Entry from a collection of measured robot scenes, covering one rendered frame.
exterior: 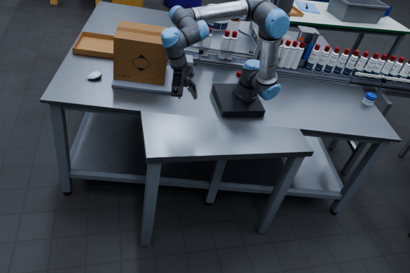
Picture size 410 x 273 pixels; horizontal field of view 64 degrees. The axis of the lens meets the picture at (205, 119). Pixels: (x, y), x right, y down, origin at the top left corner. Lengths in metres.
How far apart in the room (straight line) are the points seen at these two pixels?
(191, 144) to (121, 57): 0.65
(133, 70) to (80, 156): 0.78
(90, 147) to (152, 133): 0.88
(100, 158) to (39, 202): 0.48
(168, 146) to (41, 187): 1.20
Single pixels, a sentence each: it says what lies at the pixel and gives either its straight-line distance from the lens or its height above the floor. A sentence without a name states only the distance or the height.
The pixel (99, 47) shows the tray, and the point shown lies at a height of 0.83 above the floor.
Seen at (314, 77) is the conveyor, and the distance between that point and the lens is 2.55.
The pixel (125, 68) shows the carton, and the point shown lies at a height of 0.94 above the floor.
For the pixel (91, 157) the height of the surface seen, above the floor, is 0.22.
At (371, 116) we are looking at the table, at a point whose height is 0.83.
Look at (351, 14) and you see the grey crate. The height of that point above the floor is 0.90.
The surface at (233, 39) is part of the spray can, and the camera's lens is 2.29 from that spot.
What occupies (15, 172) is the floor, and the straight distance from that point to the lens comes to 2.71.
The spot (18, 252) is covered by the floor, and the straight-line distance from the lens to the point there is 2.31.
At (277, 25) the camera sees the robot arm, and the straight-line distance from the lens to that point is 1.52.
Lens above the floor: 1.94
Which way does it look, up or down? 38 degrees down
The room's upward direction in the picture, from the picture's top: 13 degrees clockwise
